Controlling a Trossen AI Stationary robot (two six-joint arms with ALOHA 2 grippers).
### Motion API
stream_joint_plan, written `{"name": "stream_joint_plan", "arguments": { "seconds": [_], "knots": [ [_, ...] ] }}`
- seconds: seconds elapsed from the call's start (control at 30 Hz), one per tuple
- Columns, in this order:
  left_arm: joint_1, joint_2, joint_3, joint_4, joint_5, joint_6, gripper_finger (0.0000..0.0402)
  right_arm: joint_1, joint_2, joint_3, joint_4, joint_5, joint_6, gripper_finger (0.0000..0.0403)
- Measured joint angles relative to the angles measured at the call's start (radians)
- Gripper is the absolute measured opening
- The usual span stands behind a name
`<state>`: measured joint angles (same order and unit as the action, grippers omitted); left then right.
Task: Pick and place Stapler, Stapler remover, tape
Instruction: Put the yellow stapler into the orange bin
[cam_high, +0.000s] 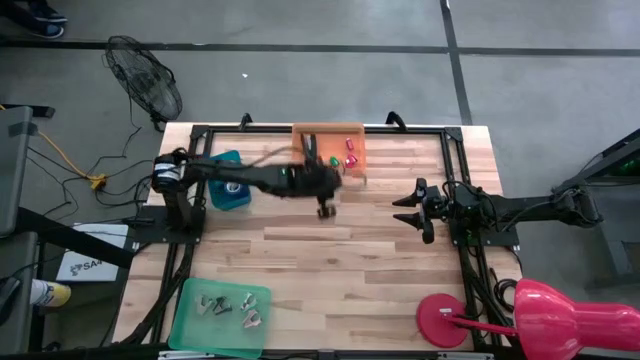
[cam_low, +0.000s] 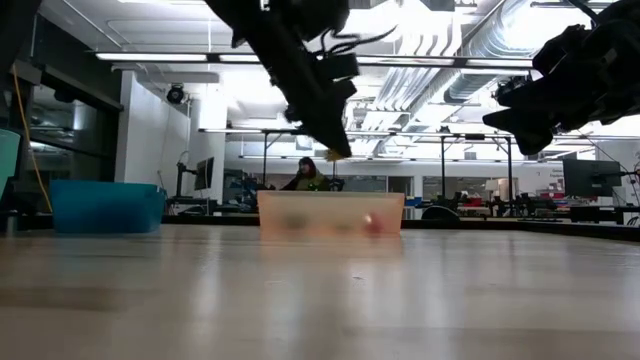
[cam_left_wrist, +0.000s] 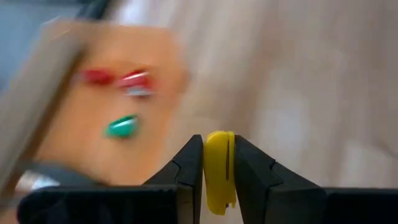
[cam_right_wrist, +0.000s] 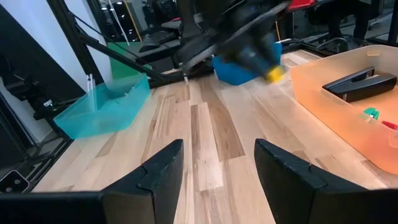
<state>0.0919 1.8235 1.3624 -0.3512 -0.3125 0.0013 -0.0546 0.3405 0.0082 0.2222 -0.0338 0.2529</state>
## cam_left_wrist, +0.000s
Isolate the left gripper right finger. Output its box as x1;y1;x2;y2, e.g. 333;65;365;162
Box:
233;134;398;224

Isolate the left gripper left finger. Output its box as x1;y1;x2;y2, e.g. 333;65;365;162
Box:
17;134;205;224

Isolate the yellow mini stapler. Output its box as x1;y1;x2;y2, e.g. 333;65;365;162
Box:
203;130;237;216

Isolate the translucent orange plastic bin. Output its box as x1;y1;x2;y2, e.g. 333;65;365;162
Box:
0;18;190;224

